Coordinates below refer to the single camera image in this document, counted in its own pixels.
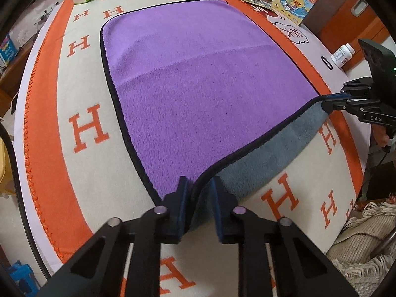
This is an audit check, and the purple and grey towel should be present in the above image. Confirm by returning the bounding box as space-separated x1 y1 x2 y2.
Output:
99 0 334 205

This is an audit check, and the beige fringed cushion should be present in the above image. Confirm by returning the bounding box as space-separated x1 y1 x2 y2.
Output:
326 197 395 296

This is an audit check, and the orange H pattern table runner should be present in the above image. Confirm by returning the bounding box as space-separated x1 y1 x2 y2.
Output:
15 0 363 296

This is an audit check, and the blue plastic stool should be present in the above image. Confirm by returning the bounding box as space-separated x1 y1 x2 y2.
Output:
6 260 39 297

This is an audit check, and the white pill bottle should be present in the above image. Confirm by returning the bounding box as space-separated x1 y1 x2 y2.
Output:
331 43 355 68

